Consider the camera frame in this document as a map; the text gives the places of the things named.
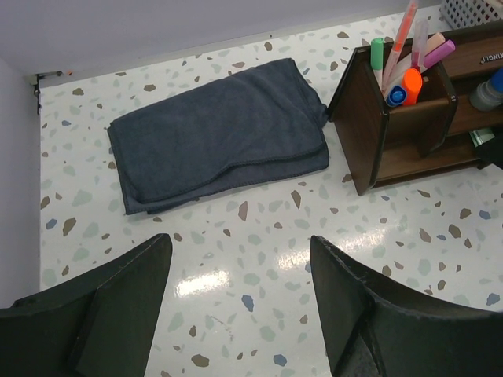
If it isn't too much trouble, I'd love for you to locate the blue grey pencil sharpener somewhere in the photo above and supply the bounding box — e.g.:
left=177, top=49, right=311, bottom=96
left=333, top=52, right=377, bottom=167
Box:
left=469, top=68, right=503, bottom=112

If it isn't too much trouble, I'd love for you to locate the folded dark blue cloth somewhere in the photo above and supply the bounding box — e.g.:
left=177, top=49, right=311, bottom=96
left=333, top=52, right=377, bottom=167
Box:
left=108, top=58, right=329, bottom=215

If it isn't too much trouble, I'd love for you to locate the blue capped white marker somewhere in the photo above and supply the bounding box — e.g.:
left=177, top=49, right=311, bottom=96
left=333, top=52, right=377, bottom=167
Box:
left=386, top=85, right=407, bottom=108

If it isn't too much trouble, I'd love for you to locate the brown wooden desk organizer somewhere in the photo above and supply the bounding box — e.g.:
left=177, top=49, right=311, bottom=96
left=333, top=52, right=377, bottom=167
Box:
left=329, top=21, right=502, bottom=196

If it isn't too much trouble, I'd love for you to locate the green capped white marker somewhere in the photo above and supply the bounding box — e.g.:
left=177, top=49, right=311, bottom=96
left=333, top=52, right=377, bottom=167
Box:
left=370, top=38, right=384, bottom=90

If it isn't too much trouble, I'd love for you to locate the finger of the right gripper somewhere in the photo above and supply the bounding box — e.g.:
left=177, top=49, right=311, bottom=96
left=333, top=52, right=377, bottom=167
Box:
left=475, top=134, right=503, bottom=169

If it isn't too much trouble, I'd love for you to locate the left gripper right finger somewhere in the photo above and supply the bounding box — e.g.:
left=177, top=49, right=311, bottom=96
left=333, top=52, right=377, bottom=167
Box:
left=310, top=236, right=502, bottom=376

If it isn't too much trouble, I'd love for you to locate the black orange highlighter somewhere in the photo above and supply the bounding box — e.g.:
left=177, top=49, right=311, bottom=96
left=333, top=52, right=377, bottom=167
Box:
left=402, top=68, right=423, bottom=106

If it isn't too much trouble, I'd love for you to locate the orange gel pen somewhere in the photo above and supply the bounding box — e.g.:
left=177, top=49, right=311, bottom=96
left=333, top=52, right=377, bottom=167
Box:
left=381, top=0, right=418, bottom=93

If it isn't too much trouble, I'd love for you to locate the pink capped white marker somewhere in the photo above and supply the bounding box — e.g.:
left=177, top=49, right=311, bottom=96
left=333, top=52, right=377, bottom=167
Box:
left=420, top=40, right=456, bottom=73

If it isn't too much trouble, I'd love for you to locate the white laundry basket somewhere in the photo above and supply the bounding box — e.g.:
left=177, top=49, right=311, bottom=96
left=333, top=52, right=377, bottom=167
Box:
left=440, top=0, right=502, bottom=30

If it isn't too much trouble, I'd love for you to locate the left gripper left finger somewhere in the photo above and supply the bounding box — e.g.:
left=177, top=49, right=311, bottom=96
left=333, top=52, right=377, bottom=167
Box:
left=1, top=233, right=173, bottom=376

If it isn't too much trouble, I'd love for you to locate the dark red gel pen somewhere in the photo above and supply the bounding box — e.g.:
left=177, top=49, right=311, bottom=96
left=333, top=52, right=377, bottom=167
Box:
left=410, top=19, right=428, bottom=71

